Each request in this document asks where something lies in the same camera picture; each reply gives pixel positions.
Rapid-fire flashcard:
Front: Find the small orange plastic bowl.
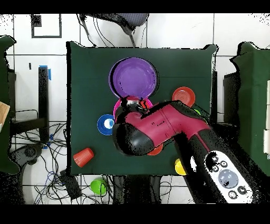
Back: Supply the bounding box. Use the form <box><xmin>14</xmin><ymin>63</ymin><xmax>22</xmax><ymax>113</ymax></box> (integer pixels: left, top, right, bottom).
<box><xmin>147</xmin><ymin>143</ymin><xmax>165</xmax><ymax>156</ymax></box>
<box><xmin>172</xmin><ymin>86</ymin><xmax>196</xmax><ymax>108</ymax></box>

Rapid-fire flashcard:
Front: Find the orange plastic cup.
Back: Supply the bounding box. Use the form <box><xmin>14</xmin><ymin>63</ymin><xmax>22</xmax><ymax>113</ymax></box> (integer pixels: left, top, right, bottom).
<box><xmin>73</xmin><ymin>147</ymin><xmax>95</xmax><ymax>168</ymax></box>

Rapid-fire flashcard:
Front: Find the dark green side cloth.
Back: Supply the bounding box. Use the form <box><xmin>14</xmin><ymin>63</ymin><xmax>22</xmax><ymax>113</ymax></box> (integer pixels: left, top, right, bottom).
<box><xmin>0</xmin><ymin>35</ymin><xmax>20</xmax><ymax>175</ymax></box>
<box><xmin>229</xmin><ymin>41</ymin><xmax>270</xmax><ymax>177</ymax></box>

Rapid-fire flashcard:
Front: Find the large pink plastic bowl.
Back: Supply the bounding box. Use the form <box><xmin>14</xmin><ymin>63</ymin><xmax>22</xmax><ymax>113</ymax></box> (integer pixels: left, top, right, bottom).
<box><xmin>113</xmin><ymin>98</ymin><xmax>153</xmax><ymax>119</ymax></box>

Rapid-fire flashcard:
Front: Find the blue plastic bowl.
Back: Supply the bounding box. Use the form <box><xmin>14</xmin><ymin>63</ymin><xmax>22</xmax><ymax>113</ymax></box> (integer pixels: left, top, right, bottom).
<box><xmin>97</xmin><ymin>114</ymin><xmax>116</xmax><ymax>136</ymax></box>

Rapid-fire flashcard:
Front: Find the black floor box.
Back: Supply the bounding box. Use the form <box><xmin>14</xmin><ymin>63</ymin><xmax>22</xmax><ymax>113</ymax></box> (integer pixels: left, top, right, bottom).
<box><xmin>59</xmin><ymin>170</ymin><xmax>82</xmax><ymax>200</ymax></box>

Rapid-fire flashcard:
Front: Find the tangle of floor cables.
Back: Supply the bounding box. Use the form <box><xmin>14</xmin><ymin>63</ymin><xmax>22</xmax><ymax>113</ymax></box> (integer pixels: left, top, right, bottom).
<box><xmin>10</xmin><ymin>122</ymin><xmax>112</xmax><ymax>204</ymax></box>

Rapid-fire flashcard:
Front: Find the large orange plastic bowl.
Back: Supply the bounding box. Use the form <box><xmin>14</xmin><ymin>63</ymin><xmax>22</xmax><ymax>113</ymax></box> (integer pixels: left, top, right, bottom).
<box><xmin>139</xmin><ymin>98</ymin><xmax>152</xmax><ymax>110</ymax></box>

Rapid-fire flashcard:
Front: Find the black metal post frame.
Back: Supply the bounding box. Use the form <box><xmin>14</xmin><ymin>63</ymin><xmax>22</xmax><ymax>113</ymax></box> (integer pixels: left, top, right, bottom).
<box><xmin>8</xmin><ymin>67</ymin><xmax>50</xmax><ymax>143</ymax></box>

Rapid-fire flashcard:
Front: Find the black chair base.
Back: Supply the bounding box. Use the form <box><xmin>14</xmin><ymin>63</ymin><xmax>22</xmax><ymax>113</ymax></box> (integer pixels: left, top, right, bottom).
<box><xmin>9</xmin><ymin>143</ymin><xmax>44</xmax><ymax>170</ymax></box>

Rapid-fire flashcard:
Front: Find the dark green table cloth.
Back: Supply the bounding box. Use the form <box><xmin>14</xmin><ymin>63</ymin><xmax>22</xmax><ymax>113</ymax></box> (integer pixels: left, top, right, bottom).
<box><xmin>65</xmin><ymin>41</ymin><xmax>218</xmax><ymax>177</ymax></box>

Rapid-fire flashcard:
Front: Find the purple plastic bowl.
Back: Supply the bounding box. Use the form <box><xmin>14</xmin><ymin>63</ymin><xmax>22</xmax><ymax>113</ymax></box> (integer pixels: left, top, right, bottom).
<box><xmin>108</xmin><ymin>57</ymin><xmax>159</xmax><ymax>100</ymax></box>

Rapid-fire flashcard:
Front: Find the yellow plastic cup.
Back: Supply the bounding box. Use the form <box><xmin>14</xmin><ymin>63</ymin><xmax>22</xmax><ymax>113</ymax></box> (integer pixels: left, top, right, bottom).
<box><xmin>174</xmin><ymin>158</ymin><xmax>188</xmax><ymax>176</ymax></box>

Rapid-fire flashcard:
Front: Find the brown cardboard box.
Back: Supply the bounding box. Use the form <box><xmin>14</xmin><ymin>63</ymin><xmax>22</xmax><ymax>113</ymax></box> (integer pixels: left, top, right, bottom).
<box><xmin>0</xmin><ymin>101</ymin><xmax>11</xmax><ymax>133</ymax></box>

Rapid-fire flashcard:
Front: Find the grey office chair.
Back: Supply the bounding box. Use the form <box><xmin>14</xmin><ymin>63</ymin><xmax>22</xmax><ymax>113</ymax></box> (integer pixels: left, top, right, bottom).
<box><xmin>79</xmin><ymin>13</ymin><xmax>150</xmax><ymax>48</ymax></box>

